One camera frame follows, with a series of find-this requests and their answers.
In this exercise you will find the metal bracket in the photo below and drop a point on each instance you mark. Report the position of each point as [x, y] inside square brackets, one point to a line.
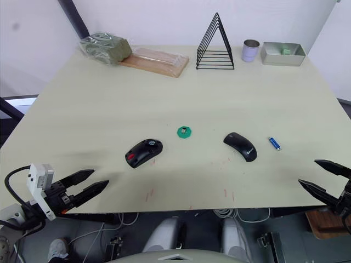
[270, 243]
[113, 246]

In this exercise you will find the silver right robot thigh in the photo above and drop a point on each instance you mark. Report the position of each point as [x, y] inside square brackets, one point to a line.
[235, 235]

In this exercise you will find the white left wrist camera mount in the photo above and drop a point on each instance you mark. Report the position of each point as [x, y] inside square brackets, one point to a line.
[37, 186]

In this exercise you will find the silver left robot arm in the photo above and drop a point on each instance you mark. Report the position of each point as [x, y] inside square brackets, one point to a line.
[6, 246]

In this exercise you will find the clear plastic bag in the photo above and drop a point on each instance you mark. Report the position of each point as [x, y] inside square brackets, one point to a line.
[159, 58]

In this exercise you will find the green block in plastic wrap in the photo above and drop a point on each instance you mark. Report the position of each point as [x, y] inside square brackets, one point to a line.
[109, 49]

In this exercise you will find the black slanted window post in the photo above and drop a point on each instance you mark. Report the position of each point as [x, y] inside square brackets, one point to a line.
[75, 19]

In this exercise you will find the brown wooden stool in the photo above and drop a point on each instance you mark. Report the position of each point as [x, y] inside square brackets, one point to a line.
[326, 224]

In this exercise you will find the silver left robot thigh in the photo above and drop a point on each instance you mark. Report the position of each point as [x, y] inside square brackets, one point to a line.
[161, 235]

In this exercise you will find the light wooden board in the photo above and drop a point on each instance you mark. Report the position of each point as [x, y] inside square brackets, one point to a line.
[164, 69]

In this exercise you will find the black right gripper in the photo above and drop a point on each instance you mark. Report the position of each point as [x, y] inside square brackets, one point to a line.
[346, 202]

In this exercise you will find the grey shoe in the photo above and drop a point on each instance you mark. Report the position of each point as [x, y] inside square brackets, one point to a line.
[58, 249]

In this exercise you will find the grey metal tin box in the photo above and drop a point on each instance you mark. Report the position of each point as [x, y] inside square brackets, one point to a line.
[282, 59]

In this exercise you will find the metal cup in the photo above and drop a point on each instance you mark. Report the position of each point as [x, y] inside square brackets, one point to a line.
[249, 53]

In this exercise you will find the silver robot thigh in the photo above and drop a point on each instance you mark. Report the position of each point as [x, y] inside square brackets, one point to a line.
[235, 235]
[161, 235]

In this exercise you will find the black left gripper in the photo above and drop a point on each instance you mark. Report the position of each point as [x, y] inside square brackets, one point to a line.
[59, 200]

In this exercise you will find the small usb receiver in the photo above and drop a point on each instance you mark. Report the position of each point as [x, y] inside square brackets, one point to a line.
[184, 131]

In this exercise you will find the dark window frame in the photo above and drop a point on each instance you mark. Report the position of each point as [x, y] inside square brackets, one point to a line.
[11, 111]

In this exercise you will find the green round receiver holder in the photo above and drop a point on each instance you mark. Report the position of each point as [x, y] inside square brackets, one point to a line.
[178, 134]

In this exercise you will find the black table frame bar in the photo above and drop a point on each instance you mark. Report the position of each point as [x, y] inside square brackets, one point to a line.
[93, 217]

